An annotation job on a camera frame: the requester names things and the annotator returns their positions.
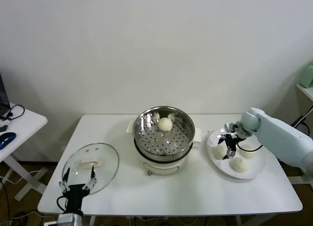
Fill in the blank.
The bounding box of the perforated steel steamer basket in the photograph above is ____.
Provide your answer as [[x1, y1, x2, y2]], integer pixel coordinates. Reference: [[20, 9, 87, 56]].
[[133, 105, 196, 163]]

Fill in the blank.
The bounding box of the white furniture foot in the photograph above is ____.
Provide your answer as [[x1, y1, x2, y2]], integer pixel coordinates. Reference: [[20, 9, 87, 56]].
[[288, 173, 313, 185]]

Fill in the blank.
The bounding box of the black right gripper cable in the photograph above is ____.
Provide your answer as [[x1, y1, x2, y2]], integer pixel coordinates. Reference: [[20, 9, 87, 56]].
[[237, 142, 264, 153]]

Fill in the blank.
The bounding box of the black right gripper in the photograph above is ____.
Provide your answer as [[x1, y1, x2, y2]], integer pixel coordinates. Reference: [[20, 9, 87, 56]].
[[217, 133, 240, 161]]

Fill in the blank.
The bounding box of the dark laptop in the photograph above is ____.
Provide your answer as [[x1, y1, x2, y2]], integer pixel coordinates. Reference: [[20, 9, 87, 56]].
[[0, 73, 12, 116]]

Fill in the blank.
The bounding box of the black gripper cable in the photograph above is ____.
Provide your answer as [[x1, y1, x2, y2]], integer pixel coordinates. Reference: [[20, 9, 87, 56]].
[[56, 196, 68, 212], [237, 142, 264, 153]]

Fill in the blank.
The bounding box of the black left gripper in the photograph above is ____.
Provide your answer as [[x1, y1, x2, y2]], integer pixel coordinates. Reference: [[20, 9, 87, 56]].
[[59, 165, 98, 213]]

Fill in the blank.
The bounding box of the black wall cable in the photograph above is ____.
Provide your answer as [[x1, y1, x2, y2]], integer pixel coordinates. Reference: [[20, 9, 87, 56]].
[[292, 115, 310, 138]]

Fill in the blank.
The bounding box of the black looped desk cable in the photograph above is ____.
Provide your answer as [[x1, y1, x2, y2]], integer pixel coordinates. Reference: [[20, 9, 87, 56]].
[[0, 104, 25, 121]]

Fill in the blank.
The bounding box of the white floor cable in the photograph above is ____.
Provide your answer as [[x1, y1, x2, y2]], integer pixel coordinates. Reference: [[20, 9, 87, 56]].
[[0, 171, 42, 185]]

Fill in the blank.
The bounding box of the white shelf board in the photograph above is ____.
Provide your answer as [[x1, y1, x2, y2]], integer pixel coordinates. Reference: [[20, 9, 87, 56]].
[[294, 83, 313, 102]]

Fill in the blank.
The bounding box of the cream electric cooking pot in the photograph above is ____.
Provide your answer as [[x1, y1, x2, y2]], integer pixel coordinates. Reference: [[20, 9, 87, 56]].
[[126, 120, 203, 177]]

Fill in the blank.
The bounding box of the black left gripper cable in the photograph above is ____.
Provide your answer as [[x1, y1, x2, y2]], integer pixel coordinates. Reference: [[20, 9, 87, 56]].
[[56, 196, 68, 212]]

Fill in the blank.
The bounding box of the round glass pot lid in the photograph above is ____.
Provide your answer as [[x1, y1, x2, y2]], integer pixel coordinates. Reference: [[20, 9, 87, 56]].
[[62, 142, 120, 196]]

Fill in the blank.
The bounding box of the large white round plate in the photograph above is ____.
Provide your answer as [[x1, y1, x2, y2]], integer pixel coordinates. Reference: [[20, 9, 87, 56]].
[[206, 128, 267, 180]]

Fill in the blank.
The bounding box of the blue computer mouse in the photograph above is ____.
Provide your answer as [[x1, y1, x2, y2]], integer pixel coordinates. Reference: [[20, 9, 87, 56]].
[[0, 132, 17, 150]]

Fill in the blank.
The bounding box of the white side table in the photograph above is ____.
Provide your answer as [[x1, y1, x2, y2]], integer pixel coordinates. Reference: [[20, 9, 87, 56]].
[[0, 102, 48, 202]]

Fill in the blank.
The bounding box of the mint green appliance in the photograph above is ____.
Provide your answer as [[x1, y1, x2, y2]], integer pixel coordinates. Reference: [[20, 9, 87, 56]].
[[298, 62, 313, 89]]

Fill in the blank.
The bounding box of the white steamed baozi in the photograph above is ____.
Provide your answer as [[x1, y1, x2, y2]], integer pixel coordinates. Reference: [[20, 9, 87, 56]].
[[212, 146, 225, 160], [157, 117, 173, 133], [231, 157, 249, 173], [241, 144, 256, 158]]

